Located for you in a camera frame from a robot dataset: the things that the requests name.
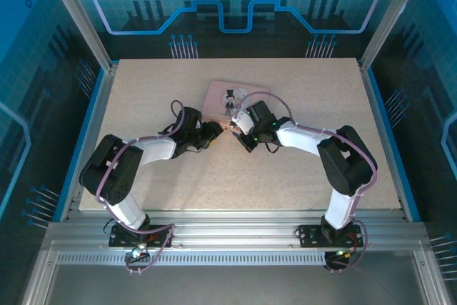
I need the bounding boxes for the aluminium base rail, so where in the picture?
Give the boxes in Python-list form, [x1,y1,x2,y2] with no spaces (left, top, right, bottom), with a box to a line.
[46,210,428,249]

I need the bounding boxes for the slotted grey cable duct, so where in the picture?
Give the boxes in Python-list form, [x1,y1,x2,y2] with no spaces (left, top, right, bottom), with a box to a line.
[56,251,331,266]

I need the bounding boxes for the pink tin box cartoon couple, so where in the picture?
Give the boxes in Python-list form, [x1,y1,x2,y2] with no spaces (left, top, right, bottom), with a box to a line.
[201,79,273,131]

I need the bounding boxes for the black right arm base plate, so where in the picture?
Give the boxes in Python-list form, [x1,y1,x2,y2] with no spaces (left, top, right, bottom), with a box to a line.
[297,224,363,249]

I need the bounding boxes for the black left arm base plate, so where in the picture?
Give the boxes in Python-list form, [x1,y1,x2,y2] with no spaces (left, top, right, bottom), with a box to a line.
[108,224,175,249]

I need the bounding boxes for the aluminium frame post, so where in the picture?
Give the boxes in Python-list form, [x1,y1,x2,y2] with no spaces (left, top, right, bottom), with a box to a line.
[39,0,121,72]
[358,0,431,72]

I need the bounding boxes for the grey metal tray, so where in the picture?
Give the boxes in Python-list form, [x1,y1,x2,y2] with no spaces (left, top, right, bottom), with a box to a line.
[21,240,457,305]

